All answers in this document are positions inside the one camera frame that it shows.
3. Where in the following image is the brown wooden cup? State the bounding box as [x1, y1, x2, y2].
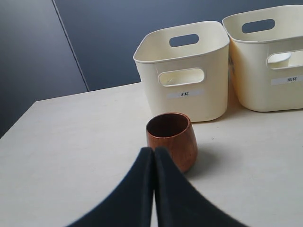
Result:
[146, 112, 198, 173]

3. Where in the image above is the cream bin middle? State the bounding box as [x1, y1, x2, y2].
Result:
[222, 5, 303, 112]

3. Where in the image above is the cream bin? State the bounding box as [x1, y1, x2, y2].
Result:
[133, 21, 230, 122]
[222, 5, 303, 112]

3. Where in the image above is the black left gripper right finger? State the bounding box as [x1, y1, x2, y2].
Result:
[154, 147, 241, 227]

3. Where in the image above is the cream bin left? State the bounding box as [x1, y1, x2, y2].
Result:
[133, 21, 230, 122]

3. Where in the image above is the white paper cup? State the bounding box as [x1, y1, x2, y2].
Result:
[267, 52, 292, 69]

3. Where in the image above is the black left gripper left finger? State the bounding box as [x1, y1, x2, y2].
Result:
[69, 147, 154, 227]

